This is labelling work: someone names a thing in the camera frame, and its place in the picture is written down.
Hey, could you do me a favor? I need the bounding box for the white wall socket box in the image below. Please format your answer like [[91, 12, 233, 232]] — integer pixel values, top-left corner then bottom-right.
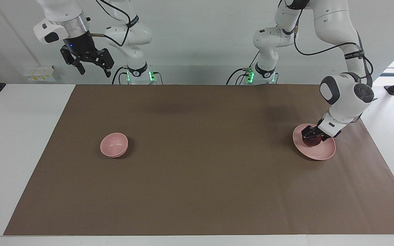
[[23, 66, 56, 82]]

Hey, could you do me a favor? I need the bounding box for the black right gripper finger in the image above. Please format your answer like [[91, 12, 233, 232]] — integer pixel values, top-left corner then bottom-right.
[[60, 48, 85, 75], [95, 49, 115, 78]]

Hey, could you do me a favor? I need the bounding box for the pink bowl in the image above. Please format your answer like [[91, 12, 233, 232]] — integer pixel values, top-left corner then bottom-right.
[[100, 133, 129, 158]]

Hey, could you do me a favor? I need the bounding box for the black left base cable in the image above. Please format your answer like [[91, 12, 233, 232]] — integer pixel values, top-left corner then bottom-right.
[[226, 68, 252, 85]]

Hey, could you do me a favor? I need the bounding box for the brown table mat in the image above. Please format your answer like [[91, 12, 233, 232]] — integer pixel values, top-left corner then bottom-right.
[[3, 84, 394, 236]]

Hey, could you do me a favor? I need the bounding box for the pink plate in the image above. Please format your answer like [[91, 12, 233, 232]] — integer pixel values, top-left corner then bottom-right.
[[292, 123, 336, 160]]

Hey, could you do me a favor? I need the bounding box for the dark red apple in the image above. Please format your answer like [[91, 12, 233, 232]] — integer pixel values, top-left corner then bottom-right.
[[303, 136, 323, 147]]

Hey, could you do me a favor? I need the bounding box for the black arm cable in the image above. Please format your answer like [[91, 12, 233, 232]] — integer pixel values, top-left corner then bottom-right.
[[88, 0, 131, 47], [293, 17, 374, 89]]

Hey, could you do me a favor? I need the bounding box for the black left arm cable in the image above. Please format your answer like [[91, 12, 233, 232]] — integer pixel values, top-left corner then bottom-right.
[[293, 17, 374, 89]]

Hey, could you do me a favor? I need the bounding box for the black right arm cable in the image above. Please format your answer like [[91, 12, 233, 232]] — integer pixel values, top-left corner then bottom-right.
[[88, 0, 131, 47]]

